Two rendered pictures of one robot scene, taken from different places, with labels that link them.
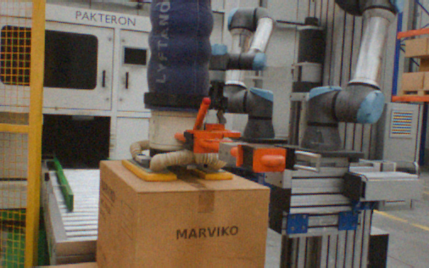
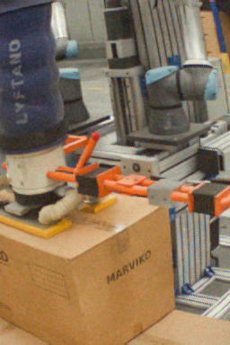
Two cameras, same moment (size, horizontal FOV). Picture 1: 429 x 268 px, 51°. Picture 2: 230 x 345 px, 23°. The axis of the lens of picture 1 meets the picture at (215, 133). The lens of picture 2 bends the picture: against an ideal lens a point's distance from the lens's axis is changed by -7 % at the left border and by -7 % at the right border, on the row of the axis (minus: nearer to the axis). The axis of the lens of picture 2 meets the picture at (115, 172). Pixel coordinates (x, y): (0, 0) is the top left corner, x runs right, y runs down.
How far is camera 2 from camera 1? 68 cm
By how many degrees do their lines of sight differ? 26
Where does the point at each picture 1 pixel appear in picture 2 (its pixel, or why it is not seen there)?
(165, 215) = (95, 269)
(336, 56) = (150, 31)
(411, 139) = (222, 91)
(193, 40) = (48, 67)
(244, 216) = (154, 238)
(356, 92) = (198, 75)
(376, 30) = (193, 16)
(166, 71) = (26, 109)
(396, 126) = not seen: hidden behind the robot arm
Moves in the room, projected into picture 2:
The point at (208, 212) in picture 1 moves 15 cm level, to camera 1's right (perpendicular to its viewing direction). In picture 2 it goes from (126, 250) to (174, 233)
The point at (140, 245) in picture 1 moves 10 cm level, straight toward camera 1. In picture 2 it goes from (84, 301) to (104, 314)
